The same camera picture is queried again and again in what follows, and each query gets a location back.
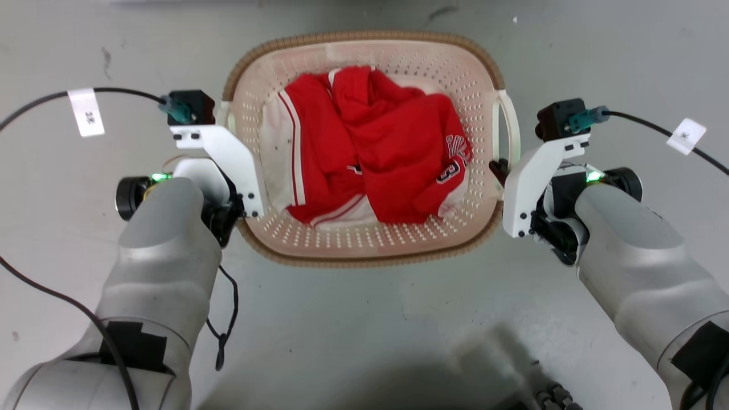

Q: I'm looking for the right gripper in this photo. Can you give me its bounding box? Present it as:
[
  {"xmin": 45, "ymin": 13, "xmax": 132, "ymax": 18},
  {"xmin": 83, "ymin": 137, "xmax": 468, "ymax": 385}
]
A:
[{"xmin": 489, "ymin": 159, "xmax": 596, "ymax": 267}]

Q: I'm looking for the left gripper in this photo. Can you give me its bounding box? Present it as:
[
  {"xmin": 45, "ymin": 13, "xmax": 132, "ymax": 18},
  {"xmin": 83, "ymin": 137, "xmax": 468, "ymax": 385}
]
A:
[{"xmin": 171, "ymin": 157, "xmax": 247, "ymax": 249}]

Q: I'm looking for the beige plastic laundry basket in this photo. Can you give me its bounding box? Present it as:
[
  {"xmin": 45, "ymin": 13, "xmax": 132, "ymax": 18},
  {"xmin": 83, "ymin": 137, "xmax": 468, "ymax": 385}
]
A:
[{"xmin": 221, "ymin": 30, "xmax": 522, "ymax": 269}]

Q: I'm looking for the red and white jersey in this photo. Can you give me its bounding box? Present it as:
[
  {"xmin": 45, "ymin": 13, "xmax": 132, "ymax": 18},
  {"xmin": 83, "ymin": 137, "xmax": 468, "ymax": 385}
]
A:
[{"xmin": 259, "ymin": 65, "xmax": 474, "ymax": 228}]

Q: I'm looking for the white right camera bracket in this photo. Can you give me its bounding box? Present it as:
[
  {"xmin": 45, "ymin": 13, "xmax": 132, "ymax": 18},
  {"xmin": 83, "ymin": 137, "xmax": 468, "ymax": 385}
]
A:
[{"xmin": 502, "ymin": 132, "xmax": 591, "ymax": 239}]

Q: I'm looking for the white camera bracket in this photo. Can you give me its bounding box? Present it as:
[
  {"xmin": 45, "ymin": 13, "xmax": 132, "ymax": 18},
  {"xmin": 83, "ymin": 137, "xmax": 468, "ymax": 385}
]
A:
[
  {"xmin": 170, "ymin": 124, "xmax": 268, "ymax": 219},
  {"xmin": 502, "ymin": 132, "xmax": 591, "ymax": 239}
]

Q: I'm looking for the white left camera bracket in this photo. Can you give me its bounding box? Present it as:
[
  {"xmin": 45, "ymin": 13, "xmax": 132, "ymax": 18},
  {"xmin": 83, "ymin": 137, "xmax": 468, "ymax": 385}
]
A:
[{"xmin": 170, "ymin": 124, "xmax": 268, "ymax": 219}]

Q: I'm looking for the thin black dangling cable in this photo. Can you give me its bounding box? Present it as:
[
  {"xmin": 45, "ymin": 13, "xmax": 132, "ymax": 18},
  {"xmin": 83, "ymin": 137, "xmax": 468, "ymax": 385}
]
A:
[{"xmin": 205, "ymin": 264, "xmax": 239, "ymax": 372}]

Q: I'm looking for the black right camera cable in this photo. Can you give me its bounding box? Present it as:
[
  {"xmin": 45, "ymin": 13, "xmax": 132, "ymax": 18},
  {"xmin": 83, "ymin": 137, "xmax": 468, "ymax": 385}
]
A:
[{"xmin": 604, "ymin": 110, "xmax": 729, "ymax": 176}]

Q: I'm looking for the black camera cable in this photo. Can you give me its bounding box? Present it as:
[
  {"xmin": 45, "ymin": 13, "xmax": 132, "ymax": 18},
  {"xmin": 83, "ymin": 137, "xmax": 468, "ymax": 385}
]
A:
[
  {"xmin": 604, "ymin": 110, "xmax": 729, "ymax": 176},
  {"xmin": 0, "ymin": 87, "xmax": 167, "ymax": 132}
]

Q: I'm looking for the black left camera cable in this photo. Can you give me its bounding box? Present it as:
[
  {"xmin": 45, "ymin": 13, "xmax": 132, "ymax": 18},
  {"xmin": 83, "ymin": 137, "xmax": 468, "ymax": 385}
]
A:
[{"xmin": 0, "ymin": 87, "xmax": 167, "ymax": 132}]

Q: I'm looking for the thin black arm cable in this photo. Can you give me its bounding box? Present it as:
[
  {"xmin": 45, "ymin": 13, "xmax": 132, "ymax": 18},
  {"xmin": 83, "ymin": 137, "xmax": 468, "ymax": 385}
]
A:
[{"xmin": 0, "ymin": 256, "xmax": 141, "ymax": 410}]

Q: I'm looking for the white paper cable label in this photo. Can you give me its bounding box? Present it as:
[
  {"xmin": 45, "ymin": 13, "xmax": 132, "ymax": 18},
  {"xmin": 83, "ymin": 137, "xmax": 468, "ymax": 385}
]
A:
[
  {"xmin": 67, "ymin": 88, "xmax": 106, "ymax": 138},
  {"xmin": 666, "ymin": 118, "xmax": 707, "ymax": 156}
]

